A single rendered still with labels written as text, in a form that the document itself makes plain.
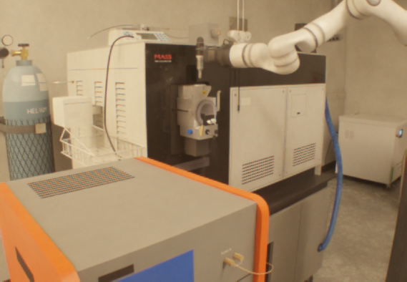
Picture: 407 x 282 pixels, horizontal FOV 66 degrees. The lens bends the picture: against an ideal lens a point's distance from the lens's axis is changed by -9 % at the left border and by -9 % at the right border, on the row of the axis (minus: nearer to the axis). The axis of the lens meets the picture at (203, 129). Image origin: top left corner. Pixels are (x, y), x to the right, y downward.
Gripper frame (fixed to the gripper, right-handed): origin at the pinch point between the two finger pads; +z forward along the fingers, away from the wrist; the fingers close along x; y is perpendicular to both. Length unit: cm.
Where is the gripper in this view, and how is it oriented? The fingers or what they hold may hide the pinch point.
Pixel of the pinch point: (198, 49)
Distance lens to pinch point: 119.2
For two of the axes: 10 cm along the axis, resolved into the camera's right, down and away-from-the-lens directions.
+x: 7.4, -1.2, 6.7
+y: 0.0, 9.8, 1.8
